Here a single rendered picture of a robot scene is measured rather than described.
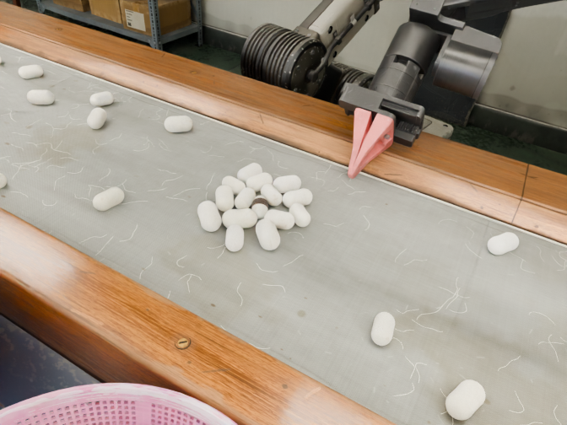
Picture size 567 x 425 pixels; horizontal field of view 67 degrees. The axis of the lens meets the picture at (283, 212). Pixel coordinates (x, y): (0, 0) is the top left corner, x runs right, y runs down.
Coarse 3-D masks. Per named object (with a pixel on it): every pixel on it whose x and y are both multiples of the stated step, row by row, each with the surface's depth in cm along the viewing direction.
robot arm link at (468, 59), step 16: (416, 0) 51; (432, 0) 50; (416, 16) 52; (432, 16) 51; (448, 32) 53; (464, 32) 51; (480, 32) 50; (448, 48) 51; (464, 48) 50; (480, 48) 50; (496, 48) 50; (448, 64) 51; (464, 64) 50; (480, 64) 50; (448, 80) 52; (464, 80) 51; (480, 80) 50
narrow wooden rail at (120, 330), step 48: (0, 240) 38; (48, 240) 39; (0, 288) 38; (48, 288) 35; (96, 288) 35; (144, 288) 36; (48, 336) 39; (96, 336) 32; (144, 336) 32; (192, 336) 32; (144, 384) 33; (192, 384) 30; (240, 384) 30; (288, 384) 30
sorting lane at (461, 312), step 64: (0, 64) 72; (0, 128) 57; (64, 128) 58; (128, 128) 59; (192, 128) 61; (0, 192) 47; (64, 192) 48; (128, 192) 49; (192, 192) 50; (256, 192) 51; (320, 192) 52; (384, 192) 53; (128, 256) 41; (192, 256) 42; (256, 256) 43; (320, 256) 43; (384, 256) 44; (448, 256) 45; (512, 256) 46; (256, 320) 37; (320, 320) 37; (448, 320) 38; (512, 320) 39; (384, 384) 33; (448, 384) 34; (512, 384) 34
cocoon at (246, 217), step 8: (248, 208) 45; (224, 216) 44; (232, 216) 44; (240, 216) 44; (248, 216) 44; (256, 216) 45; (224, 224) 45; (232, 224) 44; (240, 224) 44; (248, 224) 45
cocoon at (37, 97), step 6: (30, 90) 62; (36, 90) 62; (42, 90) 62; (48, 90) 62; (30, 96) 61; (36, 96) 61; (42, 96) 61; (48, 96) 62; (30, 102) 62; (36, 102) 62; (42, 102) 62; (48, 102) 62
